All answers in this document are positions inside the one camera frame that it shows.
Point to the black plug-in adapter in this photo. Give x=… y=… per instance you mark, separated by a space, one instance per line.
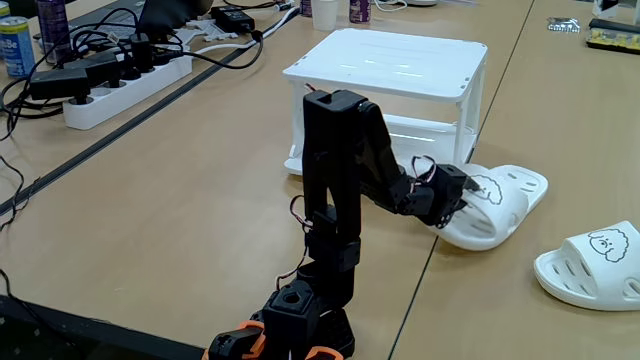
x=60 y=82
x=95 y=65

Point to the white shoe rack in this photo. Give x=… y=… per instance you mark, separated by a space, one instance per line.
x=400 y=65

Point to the white printed bracket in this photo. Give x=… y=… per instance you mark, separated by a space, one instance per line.
x=215 y=30
x=185 y=36

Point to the blue drink can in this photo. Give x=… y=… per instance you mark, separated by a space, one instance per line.
x=17 y=47

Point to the dark laptop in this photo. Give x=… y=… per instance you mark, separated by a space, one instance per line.
x=165 y=12

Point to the black and yellow case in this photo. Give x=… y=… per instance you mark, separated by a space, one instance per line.
x=612 y=37

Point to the white dog print slipper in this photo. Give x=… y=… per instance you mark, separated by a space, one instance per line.
x=590 y=270
x=500 y=220

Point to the silver foil wrapper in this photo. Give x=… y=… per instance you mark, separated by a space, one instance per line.
x=564 y=24

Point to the purple drink can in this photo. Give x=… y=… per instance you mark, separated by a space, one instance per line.
x=360 y=10

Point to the white flat device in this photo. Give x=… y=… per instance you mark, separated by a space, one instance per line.
x=420 y=2

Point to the white power strip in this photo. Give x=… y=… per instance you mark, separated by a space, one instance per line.
x=125 y=95

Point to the small black power brick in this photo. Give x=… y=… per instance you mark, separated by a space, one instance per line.
x=232 y=19

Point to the pale box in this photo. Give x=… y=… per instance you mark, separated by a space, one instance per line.
x=615 y=9

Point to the white paper cup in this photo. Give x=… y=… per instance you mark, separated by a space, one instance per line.
x=325 y=15

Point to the tall purple can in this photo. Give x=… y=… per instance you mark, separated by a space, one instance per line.
x=52 y=25

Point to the black wall plug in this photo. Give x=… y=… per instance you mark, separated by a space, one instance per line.
x=141 y=50

